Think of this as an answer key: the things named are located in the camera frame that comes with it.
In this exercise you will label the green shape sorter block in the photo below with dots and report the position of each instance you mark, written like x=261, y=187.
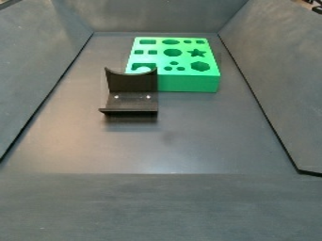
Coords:
x=186, y=64

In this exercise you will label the black curved holder stand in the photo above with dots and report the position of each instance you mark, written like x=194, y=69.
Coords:
x=133, y=93

